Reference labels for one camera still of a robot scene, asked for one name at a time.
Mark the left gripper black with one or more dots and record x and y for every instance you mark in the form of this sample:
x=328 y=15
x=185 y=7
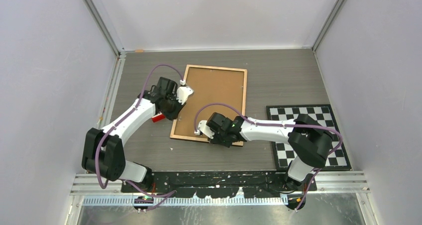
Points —
x=172 y=115

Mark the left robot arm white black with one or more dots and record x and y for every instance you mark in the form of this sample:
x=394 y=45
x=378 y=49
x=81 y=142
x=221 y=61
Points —
x=104 y=148

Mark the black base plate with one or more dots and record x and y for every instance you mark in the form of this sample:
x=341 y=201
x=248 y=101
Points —
x=219 y=184

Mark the black picture frame with photo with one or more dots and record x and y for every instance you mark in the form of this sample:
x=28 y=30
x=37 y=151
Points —
x=211 y=84

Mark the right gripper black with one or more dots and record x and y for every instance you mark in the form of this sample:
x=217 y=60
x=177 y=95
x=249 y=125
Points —
x=228 y=143

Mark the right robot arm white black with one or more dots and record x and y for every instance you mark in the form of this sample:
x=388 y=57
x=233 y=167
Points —
x=253 y=130

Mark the red screw box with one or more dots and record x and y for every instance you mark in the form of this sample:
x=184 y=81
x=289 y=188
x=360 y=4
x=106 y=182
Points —
x=158 y=117

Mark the black white checkerboard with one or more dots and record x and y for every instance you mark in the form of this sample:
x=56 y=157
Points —
x=312 y=138

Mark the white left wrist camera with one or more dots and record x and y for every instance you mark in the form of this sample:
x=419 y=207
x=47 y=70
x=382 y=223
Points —
x=183 y=92

